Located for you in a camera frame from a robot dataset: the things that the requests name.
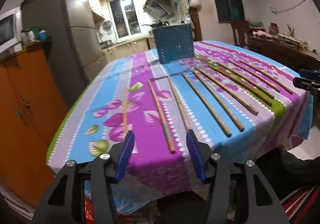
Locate wooden chopstick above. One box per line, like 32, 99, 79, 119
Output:
123, 88, 127, 136
193, 70, 245, 132
240, 60, 293, 94
229, 60, 280, 93
168, 76, 192, 132
216, 62, 274, 99
195, 68, 259, 116
207, 63, 274, 107
182, 73, 232, 138
148, 80, 176, 154

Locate kitchen base cabinets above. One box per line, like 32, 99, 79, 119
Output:
103, 36, 156, 62

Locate kitchen window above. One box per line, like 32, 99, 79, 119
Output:
109, 0, 141, 39

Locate dark wooden side table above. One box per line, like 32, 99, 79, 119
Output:
248, 36, 319, 72

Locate colourful floral tablecloth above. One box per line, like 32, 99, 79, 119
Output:
47, 41, 313, 215

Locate wooden chair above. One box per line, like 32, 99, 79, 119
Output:
231, 20, 250, 48

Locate orange wooden cabinet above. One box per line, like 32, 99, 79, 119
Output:
1, 49, 68, 207

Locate blue perforated utensil holder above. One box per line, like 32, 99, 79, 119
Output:
153, 24, 194, 64

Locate white plastic bag hanging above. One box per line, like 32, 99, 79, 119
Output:
189, 0, 202, 8

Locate white bottle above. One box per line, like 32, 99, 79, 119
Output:
26, 30, 36, 42

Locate green container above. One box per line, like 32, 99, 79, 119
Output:
31, 27, 41, 41

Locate white microwave oven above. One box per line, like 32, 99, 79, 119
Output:
0, 7, 22, 53

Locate silver refrigerator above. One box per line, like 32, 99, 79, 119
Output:
21, 0, 104, 99

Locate range hood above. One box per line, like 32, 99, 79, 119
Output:
143, 0, 173, 20

